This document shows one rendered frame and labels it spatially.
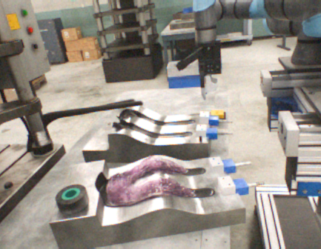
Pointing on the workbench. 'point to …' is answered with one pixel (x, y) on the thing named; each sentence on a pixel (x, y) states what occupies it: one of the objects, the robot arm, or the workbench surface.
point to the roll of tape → (72, 199)
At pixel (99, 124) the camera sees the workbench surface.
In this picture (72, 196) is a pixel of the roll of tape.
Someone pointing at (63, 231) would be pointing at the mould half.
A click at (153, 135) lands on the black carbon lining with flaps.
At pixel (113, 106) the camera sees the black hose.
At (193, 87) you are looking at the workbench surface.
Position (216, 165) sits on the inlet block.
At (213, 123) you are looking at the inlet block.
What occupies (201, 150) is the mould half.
